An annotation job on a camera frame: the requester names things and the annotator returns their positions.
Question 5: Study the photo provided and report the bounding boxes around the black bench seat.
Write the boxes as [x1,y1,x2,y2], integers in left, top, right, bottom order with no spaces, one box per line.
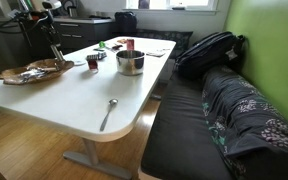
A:
[138,74,234,180]

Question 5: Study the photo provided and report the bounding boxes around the red toy box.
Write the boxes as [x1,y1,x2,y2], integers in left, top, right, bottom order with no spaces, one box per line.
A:
[88,59,98,71]

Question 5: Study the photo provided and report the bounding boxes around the round white coaster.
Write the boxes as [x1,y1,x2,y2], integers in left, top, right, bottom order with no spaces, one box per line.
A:
[73,60,86,66]

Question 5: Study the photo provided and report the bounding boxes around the red can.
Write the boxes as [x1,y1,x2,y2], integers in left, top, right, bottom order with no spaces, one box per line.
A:
[126,39,135,50]

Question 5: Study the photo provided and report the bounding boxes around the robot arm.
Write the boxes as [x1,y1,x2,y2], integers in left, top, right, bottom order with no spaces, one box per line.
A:
[7,0,62,47]

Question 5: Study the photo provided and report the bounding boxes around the black backpack on bench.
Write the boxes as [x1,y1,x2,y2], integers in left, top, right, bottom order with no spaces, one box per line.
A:
[175,31,245,80]

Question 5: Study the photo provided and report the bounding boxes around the black bag by window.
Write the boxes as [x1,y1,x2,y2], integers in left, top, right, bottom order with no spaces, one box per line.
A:
[115,11,137,33]

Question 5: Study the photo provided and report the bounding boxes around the white table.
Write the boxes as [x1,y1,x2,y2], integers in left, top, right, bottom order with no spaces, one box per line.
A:
[0,38,175,180]

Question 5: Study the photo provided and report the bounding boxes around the dark kitchen cabinet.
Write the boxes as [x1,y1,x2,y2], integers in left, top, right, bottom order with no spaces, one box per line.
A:
[21,18,118,59]

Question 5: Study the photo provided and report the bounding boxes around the metal spoon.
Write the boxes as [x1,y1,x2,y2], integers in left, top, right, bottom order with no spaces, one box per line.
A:
[100,99,118,132]

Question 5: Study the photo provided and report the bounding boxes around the stainless steel pot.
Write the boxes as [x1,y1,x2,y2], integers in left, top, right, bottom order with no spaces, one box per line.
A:
[116,50,145,76]

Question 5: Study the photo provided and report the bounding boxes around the wooden plate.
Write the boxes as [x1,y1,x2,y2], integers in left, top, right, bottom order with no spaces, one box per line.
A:
[0,59,74,85]

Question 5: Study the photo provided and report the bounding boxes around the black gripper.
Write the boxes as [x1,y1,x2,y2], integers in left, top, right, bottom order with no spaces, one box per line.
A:
[41,24,61,46]

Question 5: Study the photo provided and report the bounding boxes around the floral dark cushion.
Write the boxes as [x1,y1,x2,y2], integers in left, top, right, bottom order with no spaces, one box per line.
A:
[202,66,288,180]

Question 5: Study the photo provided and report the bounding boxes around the crumpled foil wrapper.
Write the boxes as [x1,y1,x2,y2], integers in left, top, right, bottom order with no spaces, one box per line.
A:
[18,67,56,83]

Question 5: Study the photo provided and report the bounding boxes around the green toy piece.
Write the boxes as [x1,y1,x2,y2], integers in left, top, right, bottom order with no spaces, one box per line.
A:
[99,41,105,48]

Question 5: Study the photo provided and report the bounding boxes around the paper card on table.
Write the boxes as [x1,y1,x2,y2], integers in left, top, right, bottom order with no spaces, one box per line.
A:
[146,49,170,57]

